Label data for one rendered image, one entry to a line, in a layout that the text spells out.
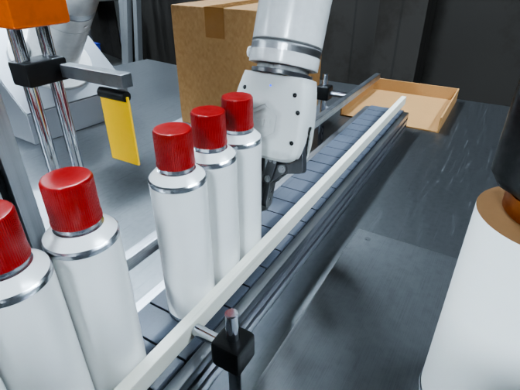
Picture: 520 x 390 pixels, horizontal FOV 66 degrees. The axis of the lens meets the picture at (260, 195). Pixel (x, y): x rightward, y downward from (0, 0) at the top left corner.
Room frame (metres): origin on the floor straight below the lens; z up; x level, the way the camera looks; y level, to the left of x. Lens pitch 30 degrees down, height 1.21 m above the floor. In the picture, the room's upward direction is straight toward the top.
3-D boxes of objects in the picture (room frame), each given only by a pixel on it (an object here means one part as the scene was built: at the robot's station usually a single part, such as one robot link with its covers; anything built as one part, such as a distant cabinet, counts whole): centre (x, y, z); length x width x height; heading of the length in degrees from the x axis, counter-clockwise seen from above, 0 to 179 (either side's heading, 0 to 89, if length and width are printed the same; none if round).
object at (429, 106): (1.14, -0.41, 0.85); 0.30 x 0.26 x 0.04; 149
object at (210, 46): (1.04, 0.02, 0.99); 0.30 x 0.24 x 0.27; 149
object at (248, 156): (0.41, 0.02, 0.98); 0.05 x 0.05 x 0.20
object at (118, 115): (0.30, 0.11, 1.09); 0.03 x 0.01 x 0.06; 59
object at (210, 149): (0.36, 0.05, 0.98); 0.05 x 0.05 x 0.20
